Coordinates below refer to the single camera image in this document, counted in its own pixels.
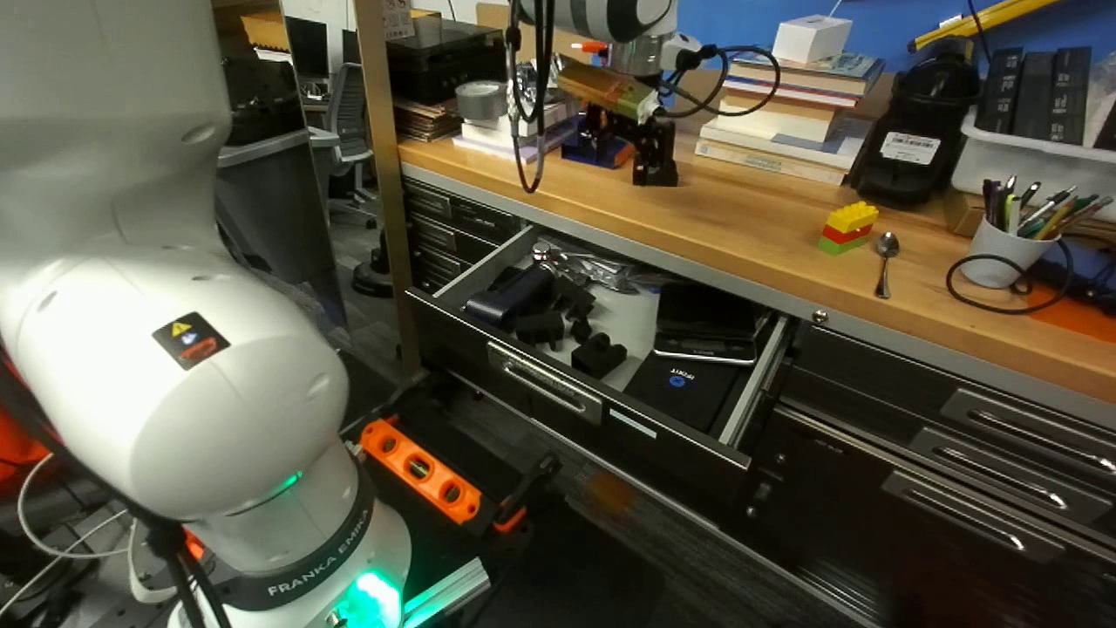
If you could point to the wooden side panel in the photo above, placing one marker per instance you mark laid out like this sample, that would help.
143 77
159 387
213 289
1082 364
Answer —
386 176

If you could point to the yellow level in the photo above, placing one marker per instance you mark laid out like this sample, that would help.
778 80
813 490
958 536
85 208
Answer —
987 22

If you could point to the black flat box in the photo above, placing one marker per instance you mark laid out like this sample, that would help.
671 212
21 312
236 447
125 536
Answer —
684 384

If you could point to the black rectangular block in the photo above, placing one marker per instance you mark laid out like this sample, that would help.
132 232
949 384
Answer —
1032 92
1000 90
1072 94

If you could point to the grey metal drawer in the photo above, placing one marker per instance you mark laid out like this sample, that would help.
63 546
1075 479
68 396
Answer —
545 373

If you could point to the stack of books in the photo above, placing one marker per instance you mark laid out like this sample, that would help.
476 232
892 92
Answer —
778 116

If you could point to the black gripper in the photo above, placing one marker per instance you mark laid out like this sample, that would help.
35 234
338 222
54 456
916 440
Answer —
662 120

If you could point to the white plastic bin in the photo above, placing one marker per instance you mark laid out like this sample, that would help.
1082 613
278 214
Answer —
1024 159

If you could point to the grey drawer cabinet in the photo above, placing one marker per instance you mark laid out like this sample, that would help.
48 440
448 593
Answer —
930 464
448 232

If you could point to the black printer box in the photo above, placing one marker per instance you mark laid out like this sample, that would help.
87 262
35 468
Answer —
448 58

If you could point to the blue backboard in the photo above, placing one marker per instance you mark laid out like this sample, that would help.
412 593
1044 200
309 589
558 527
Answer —
885 22

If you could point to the white cup with pens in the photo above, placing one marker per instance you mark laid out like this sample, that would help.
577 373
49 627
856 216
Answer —
1001 253

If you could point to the black orange clamp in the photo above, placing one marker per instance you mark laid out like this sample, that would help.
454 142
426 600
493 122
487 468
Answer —
520 490

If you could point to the black digital scale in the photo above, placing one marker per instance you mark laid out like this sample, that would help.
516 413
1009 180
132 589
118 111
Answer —
708 319

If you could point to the silver metal spoon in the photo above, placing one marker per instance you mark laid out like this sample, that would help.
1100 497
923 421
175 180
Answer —
887 246

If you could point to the orange spirit level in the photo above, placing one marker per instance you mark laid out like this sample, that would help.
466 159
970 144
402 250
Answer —
419 471

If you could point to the black bulky equipment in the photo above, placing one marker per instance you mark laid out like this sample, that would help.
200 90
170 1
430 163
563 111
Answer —
262 92

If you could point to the small white box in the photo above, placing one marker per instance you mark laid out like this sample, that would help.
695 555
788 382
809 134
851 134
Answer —
809 40

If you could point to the silver metal tool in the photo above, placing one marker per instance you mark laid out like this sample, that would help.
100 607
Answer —
580 268

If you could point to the grey duct tape roll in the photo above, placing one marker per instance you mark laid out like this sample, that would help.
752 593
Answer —
479 101

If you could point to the stack of brown folders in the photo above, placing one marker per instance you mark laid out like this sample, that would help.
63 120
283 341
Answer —
423 120

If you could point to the coloured toy brick stack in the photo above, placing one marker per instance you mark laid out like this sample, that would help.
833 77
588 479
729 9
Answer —
848 223

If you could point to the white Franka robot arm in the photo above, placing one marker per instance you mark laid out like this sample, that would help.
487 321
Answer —
151 372

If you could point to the orange flat object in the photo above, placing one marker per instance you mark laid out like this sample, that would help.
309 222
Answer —
1082 319

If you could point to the black device with white label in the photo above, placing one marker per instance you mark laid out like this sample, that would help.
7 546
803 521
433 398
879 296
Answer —
912 126

